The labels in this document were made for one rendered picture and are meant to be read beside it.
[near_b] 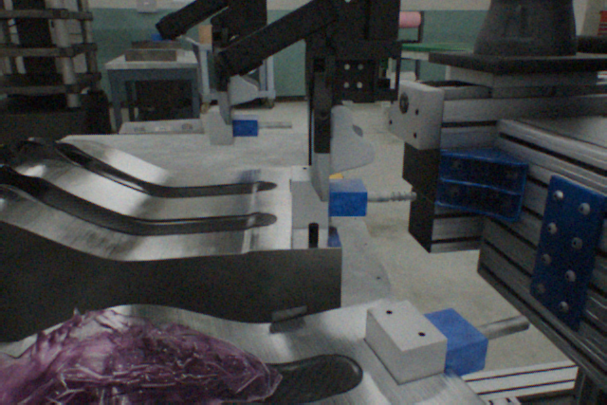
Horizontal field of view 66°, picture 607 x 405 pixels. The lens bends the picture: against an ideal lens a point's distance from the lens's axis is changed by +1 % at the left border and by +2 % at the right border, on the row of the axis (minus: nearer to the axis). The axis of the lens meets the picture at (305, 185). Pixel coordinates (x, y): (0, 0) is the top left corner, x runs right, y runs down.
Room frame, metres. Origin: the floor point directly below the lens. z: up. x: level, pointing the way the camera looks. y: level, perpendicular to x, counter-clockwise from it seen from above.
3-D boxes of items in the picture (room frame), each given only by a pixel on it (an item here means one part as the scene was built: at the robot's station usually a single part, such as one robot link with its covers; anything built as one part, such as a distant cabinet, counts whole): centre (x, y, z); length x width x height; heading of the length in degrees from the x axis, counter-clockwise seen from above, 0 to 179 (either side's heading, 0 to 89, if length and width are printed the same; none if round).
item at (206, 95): (6.32, 1.00, 0.47); 1.10 x 0.52 x 0.94; 112
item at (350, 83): (0.45, -0.04, 1.07); 0.09 x 0.08 x 0.12; 93
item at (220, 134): (0.73, 0.09, 0.93); 0.13 x 0.05 x 0.05; 93
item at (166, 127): (3.49, 1.10, 0.28); 0.61 x 0.41 x 0.15; 104
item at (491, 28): (0.78, -0.35, 1.09); 0.15 x 0.15 x 0.10
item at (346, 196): (0.45, -0.05, 0.91); 0.13 x 0.05 x 0.05; 93
